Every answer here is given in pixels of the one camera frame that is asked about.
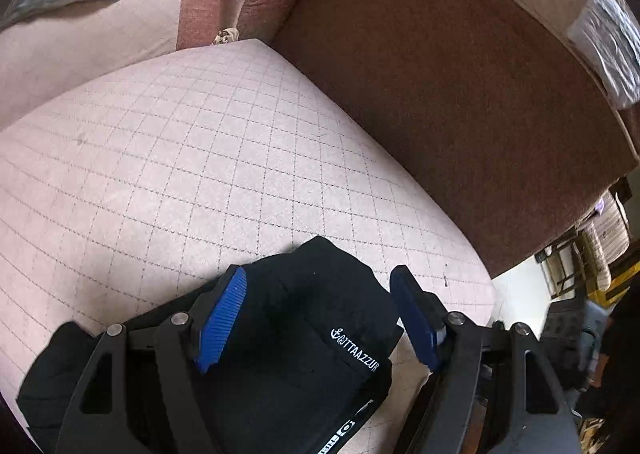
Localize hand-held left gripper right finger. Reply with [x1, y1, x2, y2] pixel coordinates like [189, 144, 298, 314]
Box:
[389, 265, 583, 454]

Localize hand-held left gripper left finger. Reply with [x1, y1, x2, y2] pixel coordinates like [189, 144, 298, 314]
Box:
[55, 266, 248, 454]

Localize black pants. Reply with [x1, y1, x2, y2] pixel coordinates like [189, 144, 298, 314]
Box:
[16, 235, 404, 454]

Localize pink checked sofa seat cushion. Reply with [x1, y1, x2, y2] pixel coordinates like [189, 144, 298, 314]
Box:
[0, 38, 496, 454]

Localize dark storage crate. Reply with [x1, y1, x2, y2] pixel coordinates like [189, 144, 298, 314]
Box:
[545, 296, 608, 390]

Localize beige striped chair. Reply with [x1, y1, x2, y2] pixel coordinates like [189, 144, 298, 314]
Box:
[575, 186, 632, 292]

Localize pink and brown sofa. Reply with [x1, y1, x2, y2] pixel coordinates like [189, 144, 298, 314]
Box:
[0, 0, 638, 454]

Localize clear plastic bag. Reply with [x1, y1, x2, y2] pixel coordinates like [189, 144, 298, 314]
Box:
[567, 0, 640, 110]

